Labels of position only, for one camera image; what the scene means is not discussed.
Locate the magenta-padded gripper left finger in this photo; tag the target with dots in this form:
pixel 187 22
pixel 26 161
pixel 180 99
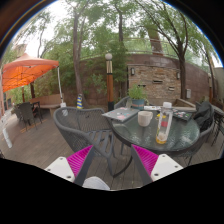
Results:
pixel 80 160

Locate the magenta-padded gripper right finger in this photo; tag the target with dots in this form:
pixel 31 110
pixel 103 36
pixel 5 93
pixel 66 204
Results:
pixel 148 160

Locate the clear white-capped drink bottle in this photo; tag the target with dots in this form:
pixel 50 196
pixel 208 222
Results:
pixel 164 113

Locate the large grey wicker chair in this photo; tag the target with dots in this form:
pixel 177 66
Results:
pixel 80 126

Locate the flat round red coaster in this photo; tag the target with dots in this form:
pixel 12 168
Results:
pixel 164 124

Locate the white ribbed mug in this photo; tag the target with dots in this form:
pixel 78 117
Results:
pixel 144 118

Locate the silver laptop with stickers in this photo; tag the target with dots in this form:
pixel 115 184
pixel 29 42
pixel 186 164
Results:
pixel 120 114

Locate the yellow blue striped cone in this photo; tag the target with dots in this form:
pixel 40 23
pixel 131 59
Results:
pixel 79 101

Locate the green plant in blue pot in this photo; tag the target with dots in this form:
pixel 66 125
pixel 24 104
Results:
pixel 138 100

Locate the small grey wicker chair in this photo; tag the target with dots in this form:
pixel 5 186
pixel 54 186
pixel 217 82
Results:
pixel 122 101

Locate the wooden bench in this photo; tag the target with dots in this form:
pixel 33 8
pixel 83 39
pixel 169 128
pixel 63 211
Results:
pixel 50 100

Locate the dark patio chair group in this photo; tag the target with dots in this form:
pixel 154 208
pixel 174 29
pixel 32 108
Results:
pixel 26 113

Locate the black jacket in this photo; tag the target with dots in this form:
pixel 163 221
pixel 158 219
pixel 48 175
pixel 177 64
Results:
pixel 203 115

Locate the forked dark-trunk tree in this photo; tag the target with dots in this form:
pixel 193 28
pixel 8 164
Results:
pixel 182 80

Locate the slender grey-trunk tree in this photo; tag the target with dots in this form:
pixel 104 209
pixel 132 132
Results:
pixel 76 66

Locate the orange canopy tent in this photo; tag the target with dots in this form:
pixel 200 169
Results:
pixel 26 70

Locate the grey wall box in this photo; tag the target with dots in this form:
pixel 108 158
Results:
pixel 188 93

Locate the wooden lamp post with globe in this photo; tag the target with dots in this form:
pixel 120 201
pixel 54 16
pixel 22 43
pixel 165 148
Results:
pixel 110 86

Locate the black wall lantern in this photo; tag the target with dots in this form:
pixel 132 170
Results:
pixel 178 75
pixel 132 71

